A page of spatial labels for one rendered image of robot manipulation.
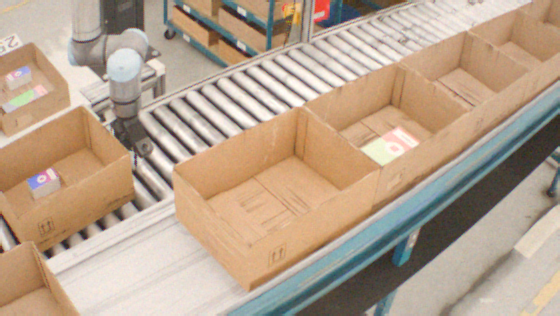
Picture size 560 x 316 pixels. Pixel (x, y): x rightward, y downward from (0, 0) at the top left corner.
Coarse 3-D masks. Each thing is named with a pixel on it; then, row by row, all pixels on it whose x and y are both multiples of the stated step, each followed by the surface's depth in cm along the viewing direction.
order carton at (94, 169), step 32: (64, 128) 185; (96, 128) 184; (0, 160) 171; (32, 160) 181; (64, 160) 190; (96, 160) 192; (128, 160) 172; (0, 192) 156; (64, 192) 159; (96, 192) 169; (128, 192) 179; (32, 224) 156; (64, 224) 165
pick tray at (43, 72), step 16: (16, 48) 221; (32, 48) 226; (0, 64) 220; (16, 64) 226; (32, 64) 229; (48, 64) 217; (0, 80) 221; (32, 80) 221; (48, 80) 222; (64, 80) 207; (0, 96) 213; (16, 96) 214; (48, 96) 202; (64, 96) 207; (0, 112) 192; (16, 112) 195; (32, 112) 200; (48, 112) 206; (16, 128) 198
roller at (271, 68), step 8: (264, 64) 237; (272, 64) 236; (272, 72) 234; (280, 72) 232; (280, 80) 232; (288, 80) 230; (296, 80) 229; (288, 88) 230; (296, 88) 227; (304, 88) 226; (304, 96) 225; (312, 96) 223
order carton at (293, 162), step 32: (256, 128) 163; (288, 128) 172; (320, 128) 166; (192, 160) 153; (224, 160) 161; (256, 160) 170; (288, 160) 178; (320, 160) 172; (352, 160) 161; (192, 192) 146; (224, 192) 167; (256, 192) 169; (288, 192) 169; (320, 192) 170; (352, 192) 151; (192, 224) 154; (224, 224) 139; (256, 224) 160; (288, 224) 139; (320, 224) 149; (352, 224) 161; (224, 256) 147; (256, 256) 138; (288, 256) 148
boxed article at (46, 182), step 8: (40, 176) 179; (48, 176) 179; (56, 176) 179; (32, 184) 176; (40, 184) 176; (48, 184) 178; (56, 184) 180; (32, 192) 175; (40, 192) 177; (48, 192) 179
